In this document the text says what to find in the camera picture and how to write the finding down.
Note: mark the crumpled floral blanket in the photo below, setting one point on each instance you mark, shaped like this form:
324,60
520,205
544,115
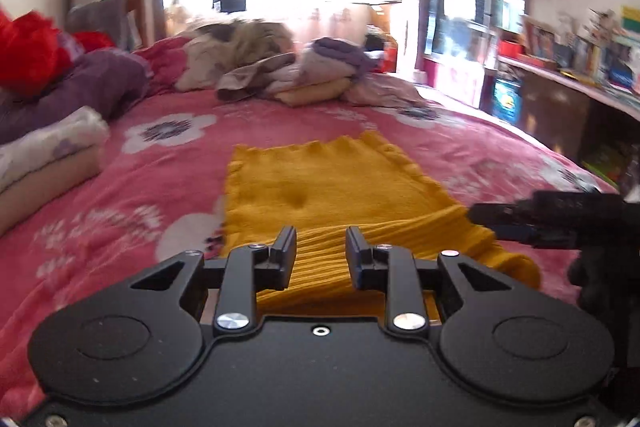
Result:
240,47

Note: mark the pale pink crumpled cloth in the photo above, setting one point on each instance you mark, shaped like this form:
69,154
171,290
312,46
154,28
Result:
385,93

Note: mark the pink floral bedspread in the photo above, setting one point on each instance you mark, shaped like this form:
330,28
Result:
150,187

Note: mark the purple blanket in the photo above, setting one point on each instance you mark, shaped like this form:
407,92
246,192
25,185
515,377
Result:
90,82

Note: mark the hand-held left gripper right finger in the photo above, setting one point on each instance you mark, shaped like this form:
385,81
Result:
356,253

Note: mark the purple folded cloth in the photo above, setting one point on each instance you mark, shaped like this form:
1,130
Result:
335,57

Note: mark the beige folded cloth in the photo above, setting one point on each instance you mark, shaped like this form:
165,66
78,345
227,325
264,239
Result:
45,189

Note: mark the grey cushion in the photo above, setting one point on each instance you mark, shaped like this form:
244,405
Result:
100,19

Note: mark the row of books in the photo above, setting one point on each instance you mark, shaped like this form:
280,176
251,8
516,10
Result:
590,52

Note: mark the blue box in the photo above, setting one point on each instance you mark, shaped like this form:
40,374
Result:
506,99

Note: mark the yellow knitted garment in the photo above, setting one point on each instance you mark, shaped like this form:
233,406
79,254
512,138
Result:
325,192

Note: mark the dark desk shelf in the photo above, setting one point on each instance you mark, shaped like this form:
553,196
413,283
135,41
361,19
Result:
560,107

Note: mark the red box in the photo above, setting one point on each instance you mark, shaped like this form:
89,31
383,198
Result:
510,48

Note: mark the person's right hand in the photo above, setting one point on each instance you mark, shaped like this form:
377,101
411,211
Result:
597,279

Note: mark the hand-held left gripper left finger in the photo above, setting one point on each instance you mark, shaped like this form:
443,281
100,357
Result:
285,253

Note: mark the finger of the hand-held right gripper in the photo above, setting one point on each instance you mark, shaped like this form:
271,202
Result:
495,213
515,236

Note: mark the yellow folded cloth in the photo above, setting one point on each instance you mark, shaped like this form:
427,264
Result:
315,91

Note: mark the white floral folded cloth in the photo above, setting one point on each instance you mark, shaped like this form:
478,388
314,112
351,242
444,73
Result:
50,142

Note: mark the red cloth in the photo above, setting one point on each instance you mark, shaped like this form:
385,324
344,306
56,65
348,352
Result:
25,52

